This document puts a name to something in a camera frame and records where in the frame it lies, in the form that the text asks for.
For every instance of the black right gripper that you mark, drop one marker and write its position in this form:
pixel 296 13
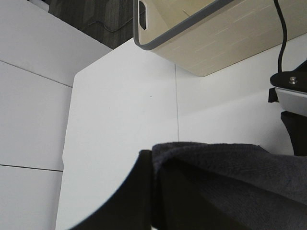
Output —
pixel 296 126

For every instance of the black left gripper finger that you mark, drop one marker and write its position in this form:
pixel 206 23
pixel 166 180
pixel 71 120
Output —
pixel 129 208

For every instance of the dark navy blue towel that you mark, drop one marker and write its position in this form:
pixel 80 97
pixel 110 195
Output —
pixel 199 186

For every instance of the beige bin grey rim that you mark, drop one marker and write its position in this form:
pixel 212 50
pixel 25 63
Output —
pixel 205 36

